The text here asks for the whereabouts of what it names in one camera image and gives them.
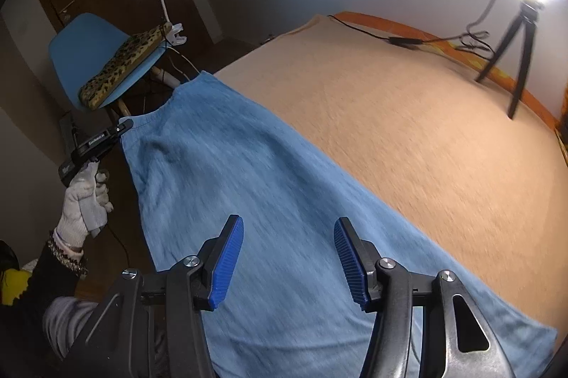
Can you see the orange bed sheet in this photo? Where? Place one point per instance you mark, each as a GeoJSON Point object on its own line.
{"type": "Point", "coordinates": [377, 20]}

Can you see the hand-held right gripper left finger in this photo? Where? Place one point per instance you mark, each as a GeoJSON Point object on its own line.
{"type": "Point", "coordinates": [228, 262]}

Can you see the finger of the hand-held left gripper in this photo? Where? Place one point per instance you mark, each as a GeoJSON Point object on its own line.
{"type": "Point", "coordinates": [125, 126]}

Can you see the leopard print cushion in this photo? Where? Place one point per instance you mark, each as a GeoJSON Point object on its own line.
{"type": "Point", "coordinates": [120, 67]}

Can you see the blue denim pants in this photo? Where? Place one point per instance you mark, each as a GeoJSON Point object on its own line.
{"type": "Point", "coordinates": [266, 182]}

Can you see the blue chair with wooden legs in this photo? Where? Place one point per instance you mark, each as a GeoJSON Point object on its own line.
{"type": "Point", "coordinates": [80, 45]}

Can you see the yellow object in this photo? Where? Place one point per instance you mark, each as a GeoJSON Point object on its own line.
{"type": "Point", "coordinates": [13, 287]}

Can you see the grey striped clothing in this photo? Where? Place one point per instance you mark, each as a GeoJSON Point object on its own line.
{"type": "Point", "coordinates": [66, 324]}

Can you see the small black tripod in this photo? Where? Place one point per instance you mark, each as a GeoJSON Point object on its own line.
{"type": "Point", "coordinates": [523, 62]}

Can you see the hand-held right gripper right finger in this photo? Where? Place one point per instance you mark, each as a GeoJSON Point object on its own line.
{"type": "Point", "coordinates": [350, 267]}

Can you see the person's left forearm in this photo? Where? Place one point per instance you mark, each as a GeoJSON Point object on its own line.
{"type": "Point", "coordinates": [49, 280]}

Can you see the person's left hand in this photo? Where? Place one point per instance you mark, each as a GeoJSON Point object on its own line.
{"type": "Point", "coordinates": [82, 205]}

